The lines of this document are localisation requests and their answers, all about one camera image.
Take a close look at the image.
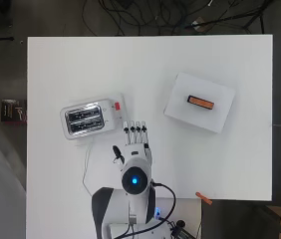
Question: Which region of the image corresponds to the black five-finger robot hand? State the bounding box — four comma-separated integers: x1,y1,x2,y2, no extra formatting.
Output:
112,119,154,167

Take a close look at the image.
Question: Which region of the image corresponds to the orange block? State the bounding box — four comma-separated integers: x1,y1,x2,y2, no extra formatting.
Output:
188,95,215,111

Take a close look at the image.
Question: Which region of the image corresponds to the steel toaster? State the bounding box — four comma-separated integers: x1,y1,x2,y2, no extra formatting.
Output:
60,98,129,140

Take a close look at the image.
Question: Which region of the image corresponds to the large white flat box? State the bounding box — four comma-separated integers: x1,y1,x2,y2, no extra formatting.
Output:
162,72,237,134

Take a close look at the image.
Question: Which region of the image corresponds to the orange clip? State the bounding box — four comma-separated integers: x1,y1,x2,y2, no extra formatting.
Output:
194,191,214,206

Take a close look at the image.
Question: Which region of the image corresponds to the dark red box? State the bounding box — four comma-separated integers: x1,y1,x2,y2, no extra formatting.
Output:
0,98,28,125

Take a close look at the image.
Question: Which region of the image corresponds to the white toaster cord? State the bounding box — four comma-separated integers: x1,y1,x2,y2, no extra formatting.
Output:
82,138,96,197

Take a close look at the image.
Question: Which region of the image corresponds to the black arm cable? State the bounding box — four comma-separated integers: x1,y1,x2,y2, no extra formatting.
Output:
120,180,177,239

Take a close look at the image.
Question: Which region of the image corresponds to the black floor cable bundle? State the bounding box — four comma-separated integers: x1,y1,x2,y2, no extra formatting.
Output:
80,0,214,37

